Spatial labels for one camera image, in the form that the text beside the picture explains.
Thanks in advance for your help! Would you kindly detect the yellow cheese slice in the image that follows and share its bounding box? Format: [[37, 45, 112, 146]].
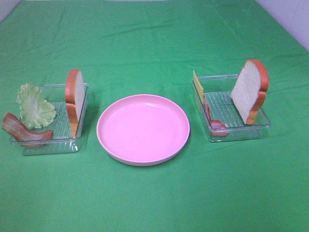
[[193, 70, 204, 102]]

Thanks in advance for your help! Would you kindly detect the bacon strip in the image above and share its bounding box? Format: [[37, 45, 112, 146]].
[[203, 96, 229, 137], [1, 112, 53, 141]]

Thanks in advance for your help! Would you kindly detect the toast bread slice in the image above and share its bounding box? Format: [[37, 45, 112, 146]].
[[65, 69, 85, 137], [231, 59, 269, 125]]

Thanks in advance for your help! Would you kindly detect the green lettuce leaf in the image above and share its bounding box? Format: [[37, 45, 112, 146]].
[[16, 83, 56, 129]]

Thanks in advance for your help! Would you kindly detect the pink round plate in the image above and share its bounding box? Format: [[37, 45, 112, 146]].
[[97, 94, 190, 166]]

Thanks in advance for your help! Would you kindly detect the right clear plastic container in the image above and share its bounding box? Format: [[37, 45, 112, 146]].
[[192, 74, 270, 142]]

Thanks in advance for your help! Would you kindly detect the clear plastic container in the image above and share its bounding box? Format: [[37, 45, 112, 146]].
[[192, 74, 270, 142], [9, 83, 89, 156]]

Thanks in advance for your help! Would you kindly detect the green tablecloth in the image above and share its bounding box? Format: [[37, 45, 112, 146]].
[[0, 0, 309, 232]]

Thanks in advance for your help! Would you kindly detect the left clear plastic container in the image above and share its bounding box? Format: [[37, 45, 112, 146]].
[[9, 83, 89, 156]]

